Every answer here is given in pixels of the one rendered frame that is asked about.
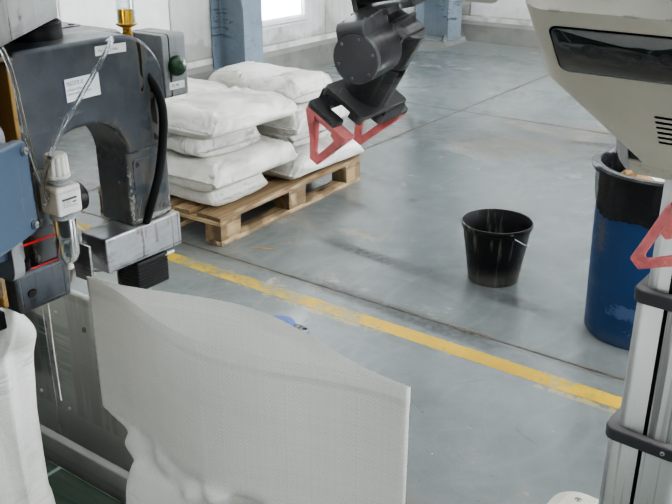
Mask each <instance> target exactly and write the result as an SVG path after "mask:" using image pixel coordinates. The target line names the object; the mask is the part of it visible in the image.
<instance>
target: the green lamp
mask: <svg viewBox="0 0 672 504"><path fill-rule="evenodd" d="M186 68H187V64H186V61H185V59H184V58H183V57H182V56H179V55H174V56H172V57H171V58H170V60H169V62H168V70H169V72H170V73H171V74H172V75H173V76H181V75H182V74H184V72H185V71H186Z"/></svg>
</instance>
